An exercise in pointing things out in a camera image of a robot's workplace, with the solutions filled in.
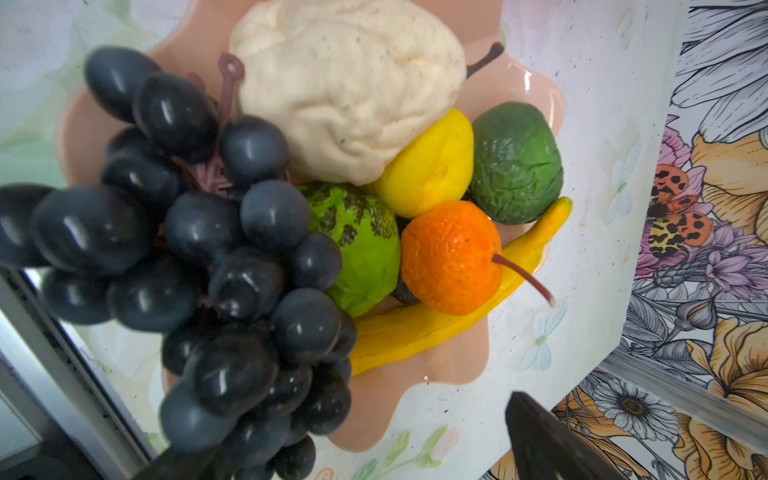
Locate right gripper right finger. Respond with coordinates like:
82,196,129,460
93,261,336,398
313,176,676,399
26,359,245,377
505,391,623,480

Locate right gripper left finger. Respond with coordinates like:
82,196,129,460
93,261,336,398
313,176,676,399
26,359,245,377
132,447,216,480

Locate yellow fake banana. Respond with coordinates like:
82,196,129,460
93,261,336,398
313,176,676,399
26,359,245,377
349,197,573,375

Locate orange fake fruit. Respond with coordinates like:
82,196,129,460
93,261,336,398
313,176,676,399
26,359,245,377
401,201,555,316

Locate dark fake grapes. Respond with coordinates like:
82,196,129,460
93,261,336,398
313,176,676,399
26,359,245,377
1,46,356,479

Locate small green fake lime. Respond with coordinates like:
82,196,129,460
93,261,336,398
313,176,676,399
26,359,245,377
469,102,564,225

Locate green fake fruit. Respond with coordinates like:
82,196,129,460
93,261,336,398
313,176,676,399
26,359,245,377
299,181,401,318

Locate yellow fake lemon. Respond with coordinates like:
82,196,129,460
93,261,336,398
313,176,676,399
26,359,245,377
364,109,474,219

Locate pink scalloped bowl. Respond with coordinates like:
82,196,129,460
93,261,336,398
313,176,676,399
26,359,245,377
56,1,565,452

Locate beige fake fruit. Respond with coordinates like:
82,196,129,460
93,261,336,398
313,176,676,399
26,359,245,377
229,1,468,185

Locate dark fake avocado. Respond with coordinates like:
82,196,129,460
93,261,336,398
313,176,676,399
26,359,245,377
391,276,420,306

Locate aluminium front rail frame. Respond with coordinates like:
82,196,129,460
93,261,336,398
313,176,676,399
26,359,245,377
1,269,151,479

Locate right aluminium corner post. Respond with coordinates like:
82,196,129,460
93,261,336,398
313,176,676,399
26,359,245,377
599,350,767,455

